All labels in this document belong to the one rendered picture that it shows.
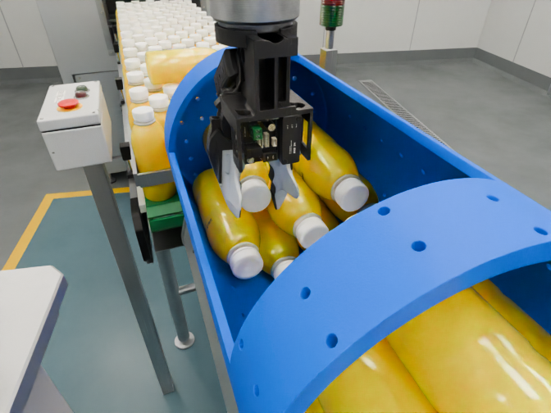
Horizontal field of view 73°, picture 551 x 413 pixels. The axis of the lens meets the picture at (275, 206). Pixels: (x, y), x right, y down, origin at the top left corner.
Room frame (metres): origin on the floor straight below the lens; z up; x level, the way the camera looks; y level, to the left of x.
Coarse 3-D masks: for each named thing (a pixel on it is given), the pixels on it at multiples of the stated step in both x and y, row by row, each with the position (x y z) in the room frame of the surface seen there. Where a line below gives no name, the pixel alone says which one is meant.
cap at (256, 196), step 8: (248, 184) 0.37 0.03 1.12; (256, 184) 0.37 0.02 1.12; (264, 184) 0.37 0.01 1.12; (248, 192) 0.36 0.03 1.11; (256, 192) 0.37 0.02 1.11; (264, 192) 0.37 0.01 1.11; (248, 200) 0.36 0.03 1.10; (256, 200) 0.36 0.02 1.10; (264, 200) 0.37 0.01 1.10; (248, 208) 0.36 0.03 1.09; (256, 208) 0.36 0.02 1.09; (264, 208) 0.37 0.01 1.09
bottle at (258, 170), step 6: (204, 132) 0.53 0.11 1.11; (204, 138) 0.52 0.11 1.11; (204, 144) 0.51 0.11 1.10; (210, 162) 0.47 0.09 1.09; (258, 162) 0.41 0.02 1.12; (264, 162) 0.43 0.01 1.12; (246, 168) 0.40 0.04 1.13; (252, 168) 0.40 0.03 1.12; (258, 168) 0.40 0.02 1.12; (264, 168) 0.41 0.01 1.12; (246, 174) 0.39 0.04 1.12; (252, 174) 0.39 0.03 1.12; (258, 174) 0.40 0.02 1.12; (264, 174) 0.40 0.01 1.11; (240, 180) 0.38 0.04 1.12; (246, 180) 0.38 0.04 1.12; (264, 180) 0.39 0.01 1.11
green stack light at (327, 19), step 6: (324, 6) 1.08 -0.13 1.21; (330, 6) 1.07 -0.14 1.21; (336, 6) 1.07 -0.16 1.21; (342, 6) 1.08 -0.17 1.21; (324, 12) 1.08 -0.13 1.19; (330, 12) 1.07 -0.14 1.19; (336, 12) 1.07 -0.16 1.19; (342, 12) 1.08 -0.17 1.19; (324, 18) 1.08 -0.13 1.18; (330, 18) 1.07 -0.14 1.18; (336, 18) 1.07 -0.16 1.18; (342, 18) 1.08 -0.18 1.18; (324, 24) 1.08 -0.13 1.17; (330, 24) 1.07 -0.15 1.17; (336, 24) 1.07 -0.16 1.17; (342, 24) 1.09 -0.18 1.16
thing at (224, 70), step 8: (232, 48) 0.36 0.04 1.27; (224, 56) 0.36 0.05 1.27; (232, 56) 0.35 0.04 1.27; (224, 64) 0.36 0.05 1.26; (232, 64) 0.35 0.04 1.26; (216, 72) 0.41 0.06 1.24; (224, 72) 0.37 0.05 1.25; (232, 72) 0.35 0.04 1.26; (216, 80) 0.42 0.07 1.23; (224, 80) 0.37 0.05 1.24; (232, 80) 0.36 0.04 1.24; (216, 88) 0.42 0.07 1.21
